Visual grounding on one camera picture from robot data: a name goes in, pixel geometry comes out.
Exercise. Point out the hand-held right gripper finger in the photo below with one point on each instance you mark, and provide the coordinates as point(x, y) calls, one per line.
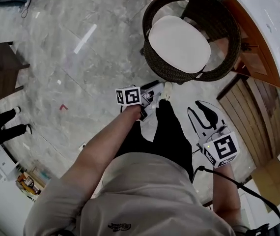
point(196, 125)
point(215, 114)

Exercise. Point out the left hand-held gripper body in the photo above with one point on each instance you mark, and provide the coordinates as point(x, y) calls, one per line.
point(129, 96)

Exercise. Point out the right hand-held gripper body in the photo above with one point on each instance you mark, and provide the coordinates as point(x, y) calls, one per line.
point(222, 147)

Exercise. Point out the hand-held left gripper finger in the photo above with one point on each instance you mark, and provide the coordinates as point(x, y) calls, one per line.
point(154, 85)

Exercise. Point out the white round cushion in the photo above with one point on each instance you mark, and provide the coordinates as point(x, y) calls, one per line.
point(179, 44)

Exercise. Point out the dark wicker chair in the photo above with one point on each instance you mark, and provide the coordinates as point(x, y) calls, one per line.
point(224, 31)

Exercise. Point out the person's right forearm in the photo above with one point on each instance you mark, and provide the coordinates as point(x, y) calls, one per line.
point(226, 193)

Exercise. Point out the person's left forearm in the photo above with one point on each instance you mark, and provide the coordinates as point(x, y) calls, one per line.
point(98, 151)

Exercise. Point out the person's white shoe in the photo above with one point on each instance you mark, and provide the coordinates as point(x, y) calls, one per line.
point(166, 90)

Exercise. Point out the person's black trousers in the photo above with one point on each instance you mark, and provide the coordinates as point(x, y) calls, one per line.
point(172, 134)

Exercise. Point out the wooden slat platform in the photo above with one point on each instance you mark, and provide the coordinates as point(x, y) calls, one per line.
point(258, 117)

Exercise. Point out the brown cardboard sheet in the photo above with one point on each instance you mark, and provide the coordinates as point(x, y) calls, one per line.
point(272, 181)

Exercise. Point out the orange wooden vanity cabinet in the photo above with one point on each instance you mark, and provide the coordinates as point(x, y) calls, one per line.
point(260, 40)

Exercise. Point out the person's beige shirt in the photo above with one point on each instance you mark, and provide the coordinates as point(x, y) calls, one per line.
point(145, 195)

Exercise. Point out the dark brown vanity cabinet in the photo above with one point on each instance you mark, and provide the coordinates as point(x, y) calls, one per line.
point(1, 67)

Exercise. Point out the orange tool box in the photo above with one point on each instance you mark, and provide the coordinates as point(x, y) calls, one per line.
point(28, 184)

